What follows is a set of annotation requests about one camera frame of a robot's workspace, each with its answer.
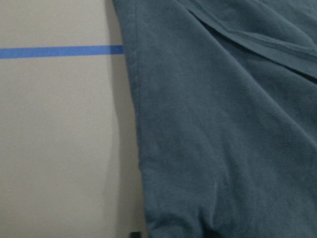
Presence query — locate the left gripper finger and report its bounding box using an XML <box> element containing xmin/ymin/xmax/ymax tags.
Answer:
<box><xmin>129</xmin><ymin>232</ymin><xmax>141</xmax><ymax>238</ymax></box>

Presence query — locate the black printed t-shirt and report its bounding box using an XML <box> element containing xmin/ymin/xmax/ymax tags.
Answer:
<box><xmin>113</xmin><ymin>0</ymin><xmax>317</xmax><ymax>238</ymax></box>

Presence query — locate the brown paper table cover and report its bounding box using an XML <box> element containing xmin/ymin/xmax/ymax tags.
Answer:
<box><xmin>0</xmin><ymin>0</ymin><xmax>147</xmax><ymax>238</ymax></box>

